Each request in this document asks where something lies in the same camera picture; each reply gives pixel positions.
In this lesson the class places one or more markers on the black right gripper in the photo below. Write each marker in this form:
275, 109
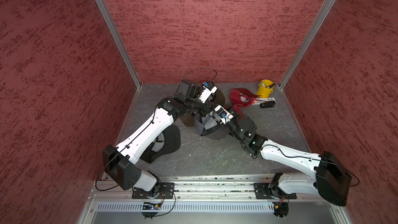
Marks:
223, 126

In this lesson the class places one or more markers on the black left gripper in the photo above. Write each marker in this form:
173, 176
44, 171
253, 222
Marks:
204, 110

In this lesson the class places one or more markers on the dark grey baseball cap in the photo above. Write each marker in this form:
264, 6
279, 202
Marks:
210, 126

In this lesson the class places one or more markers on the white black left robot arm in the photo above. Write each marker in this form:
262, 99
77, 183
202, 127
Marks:
119, 162

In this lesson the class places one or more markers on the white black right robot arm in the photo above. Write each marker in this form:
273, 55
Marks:
324, 174

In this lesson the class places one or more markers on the brown baseball cap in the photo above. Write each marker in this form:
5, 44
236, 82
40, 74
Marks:
217, 98

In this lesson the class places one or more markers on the red baseball cap back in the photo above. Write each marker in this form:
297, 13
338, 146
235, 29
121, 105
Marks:
241, 98

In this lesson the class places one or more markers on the black baseball cap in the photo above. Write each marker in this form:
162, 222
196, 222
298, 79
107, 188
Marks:
167, 142

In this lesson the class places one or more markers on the white toothpaste box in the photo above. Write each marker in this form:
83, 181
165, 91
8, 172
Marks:
259, 101

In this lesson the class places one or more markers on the small black device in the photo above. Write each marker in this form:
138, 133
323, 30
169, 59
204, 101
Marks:
268, 104

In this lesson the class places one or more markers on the yellow plastic bucket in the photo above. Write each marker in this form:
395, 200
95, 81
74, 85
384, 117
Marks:
266, 87

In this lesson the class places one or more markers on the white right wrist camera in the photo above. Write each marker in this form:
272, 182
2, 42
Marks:
223, 114

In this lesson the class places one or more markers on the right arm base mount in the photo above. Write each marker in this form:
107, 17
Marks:
270, 191

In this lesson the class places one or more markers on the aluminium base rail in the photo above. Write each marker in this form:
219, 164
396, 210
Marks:
219, 188

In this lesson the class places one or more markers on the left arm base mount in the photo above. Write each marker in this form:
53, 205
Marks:
152, 191

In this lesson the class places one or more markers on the aluminium corner post left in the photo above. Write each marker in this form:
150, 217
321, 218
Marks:
118, 41

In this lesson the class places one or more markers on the aluminium corner post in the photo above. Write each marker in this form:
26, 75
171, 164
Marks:
118, 41
313, 30

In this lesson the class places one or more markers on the aluminium corner post right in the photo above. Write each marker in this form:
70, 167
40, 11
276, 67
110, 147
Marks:
313, 30

